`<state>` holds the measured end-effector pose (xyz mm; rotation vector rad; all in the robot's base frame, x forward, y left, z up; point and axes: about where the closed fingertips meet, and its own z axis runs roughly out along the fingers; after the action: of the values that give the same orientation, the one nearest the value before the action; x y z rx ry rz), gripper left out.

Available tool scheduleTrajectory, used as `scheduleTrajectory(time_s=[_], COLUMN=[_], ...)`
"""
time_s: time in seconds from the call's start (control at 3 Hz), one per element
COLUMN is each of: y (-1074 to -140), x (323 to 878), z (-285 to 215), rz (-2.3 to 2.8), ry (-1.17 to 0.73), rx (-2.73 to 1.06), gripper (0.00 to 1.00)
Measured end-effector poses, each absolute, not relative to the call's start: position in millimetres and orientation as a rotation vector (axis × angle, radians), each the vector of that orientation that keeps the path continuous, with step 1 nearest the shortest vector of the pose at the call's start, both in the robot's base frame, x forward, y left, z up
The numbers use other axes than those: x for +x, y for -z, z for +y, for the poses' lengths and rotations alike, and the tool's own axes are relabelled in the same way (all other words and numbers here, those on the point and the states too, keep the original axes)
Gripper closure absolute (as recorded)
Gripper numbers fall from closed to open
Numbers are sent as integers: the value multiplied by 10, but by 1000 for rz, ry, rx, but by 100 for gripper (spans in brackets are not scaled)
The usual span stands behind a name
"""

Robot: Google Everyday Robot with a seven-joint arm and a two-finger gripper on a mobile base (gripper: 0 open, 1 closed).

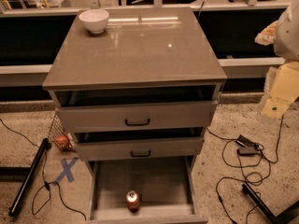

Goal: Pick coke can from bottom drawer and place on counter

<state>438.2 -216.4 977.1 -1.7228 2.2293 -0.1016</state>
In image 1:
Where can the red coke can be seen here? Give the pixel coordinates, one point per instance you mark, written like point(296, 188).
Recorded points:
point(133, 200)

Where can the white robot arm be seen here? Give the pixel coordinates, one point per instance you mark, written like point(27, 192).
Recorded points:
point(281, 87)

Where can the grey drawer cabinet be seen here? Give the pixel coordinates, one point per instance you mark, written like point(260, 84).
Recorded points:
point(145, 56)

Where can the top grey drawer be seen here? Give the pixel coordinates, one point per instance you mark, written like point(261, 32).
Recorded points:
point(108, 118)

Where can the middle grey drawer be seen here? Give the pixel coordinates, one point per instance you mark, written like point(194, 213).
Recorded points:
point(138, 149)

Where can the bottom open grey drawer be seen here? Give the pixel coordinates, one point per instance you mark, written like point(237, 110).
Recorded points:
point(164, 184)

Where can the red round object on floor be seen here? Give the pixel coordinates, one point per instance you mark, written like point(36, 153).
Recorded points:
point(62, 142)

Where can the metal mesh panel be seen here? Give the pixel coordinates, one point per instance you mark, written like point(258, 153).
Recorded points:
point(56, 129)

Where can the white ceramic bowl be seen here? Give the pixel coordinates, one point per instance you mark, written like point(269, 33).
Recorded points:
point(94, 20)

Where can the blue tape cross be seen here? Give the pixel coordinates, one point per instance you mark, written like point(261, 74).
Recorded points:
point(67, 171)

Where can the black power adapter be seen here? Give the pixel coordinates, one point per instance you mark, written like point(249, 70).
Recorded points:
point(246, 147)

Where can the black tube on floor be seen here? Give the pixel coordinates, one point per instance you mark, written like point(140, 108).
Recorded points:
point(15, 208)

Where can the black bar right floor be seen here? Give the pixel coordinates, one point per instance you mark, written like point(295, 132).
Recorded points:
point(288, 216)

